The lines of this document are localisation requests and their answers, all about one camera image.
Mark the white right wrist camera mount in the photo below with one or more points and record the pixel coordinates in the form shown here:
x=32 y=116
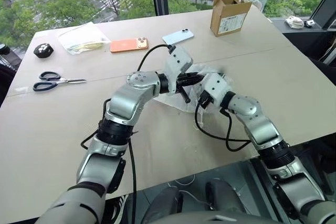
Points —
x=215 y=87

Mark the orange smartphone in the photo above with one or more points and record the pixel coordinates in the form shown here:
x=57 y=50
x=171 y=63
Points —
x=128 y=45

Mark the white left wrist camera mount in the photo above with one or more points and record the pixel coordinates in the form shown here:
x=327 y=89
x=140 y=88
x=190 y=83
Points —
x=179 y=60

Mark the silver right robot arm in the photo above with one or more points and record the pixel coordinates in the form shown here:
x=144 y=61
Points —
x=262 y=127

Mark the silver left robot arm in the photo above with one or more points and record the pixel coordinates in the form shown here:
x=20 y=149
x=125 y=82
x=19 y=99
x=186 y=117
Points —
x=123 y=103

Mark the small black white gadget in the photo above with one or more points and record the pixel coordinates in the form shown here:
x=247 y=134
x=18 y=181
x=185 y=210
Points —
x=309 y=23

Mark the black chair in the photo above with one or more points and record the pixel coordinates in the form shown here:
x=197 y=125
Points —
x=8 y=60

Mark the black round device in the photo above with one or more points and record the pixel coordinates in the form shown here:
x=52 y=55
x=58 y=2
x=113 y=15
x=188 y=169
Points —
x=43 y=50

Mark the clear bag with yellow contents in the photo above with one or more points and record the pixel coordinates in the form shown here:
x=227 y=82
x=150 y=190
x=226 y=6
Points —
x=82 y=41

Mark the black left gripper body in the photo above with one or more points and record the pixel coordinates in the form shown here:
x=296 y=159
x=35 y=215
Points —
x=183 y=79

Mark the light blue smartphone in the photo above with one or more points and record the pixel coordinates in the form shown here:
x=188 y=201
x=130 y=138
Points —
x=179 y=36

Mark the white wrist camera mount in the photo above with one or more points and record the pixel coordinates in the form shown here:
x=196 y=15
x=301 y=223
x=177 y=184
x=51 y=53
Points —
x=215 y=87
x=179 y=60

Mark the white crumpled cloth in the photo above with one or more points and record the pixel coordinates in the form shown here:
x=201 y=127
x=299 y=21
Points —
x=294 y=22

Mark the black monitor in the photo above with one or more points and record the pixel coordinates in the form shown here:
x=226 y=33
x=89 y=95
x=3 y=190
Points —
x=324 y=9

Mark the open cardboard box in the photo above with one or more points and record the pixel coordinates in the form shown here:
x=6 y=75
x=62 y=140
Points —
x=228 y=20

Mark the dark rounded robot leg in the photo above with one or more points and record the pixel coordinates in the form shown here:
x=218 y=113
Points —
x=223 y=195
x=165 y=204

